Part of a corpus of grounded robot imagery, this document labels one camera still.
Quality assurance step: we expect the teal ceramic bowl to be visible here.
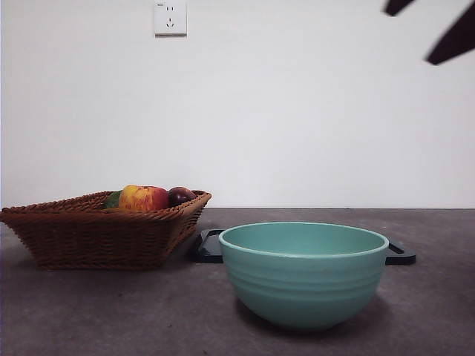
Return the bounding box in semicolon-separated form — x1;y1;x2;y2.
217;221;390;332

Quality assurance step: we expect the dark red plum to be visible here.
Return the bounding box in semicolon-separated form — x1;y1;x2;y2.
167;186;197;208

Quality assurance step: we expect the dark green rectangular tray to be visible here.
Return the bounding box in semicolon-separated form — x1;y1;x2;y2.
195;228;416;266

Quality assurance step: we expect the red yellow apple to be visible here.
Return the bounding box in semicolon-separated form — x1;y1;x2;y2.
117;184;170;212

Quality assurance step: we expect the green fruit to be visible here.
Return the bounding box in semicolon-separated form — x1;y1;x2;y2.
102;191;122;209

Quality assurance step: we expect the brown wicker basket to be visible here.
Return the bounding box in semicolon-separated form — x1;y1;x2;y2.
0;190;212;271

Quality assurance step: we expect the white wall socket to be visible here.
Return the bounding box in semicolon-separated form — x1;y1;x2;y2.
154;1;188;38

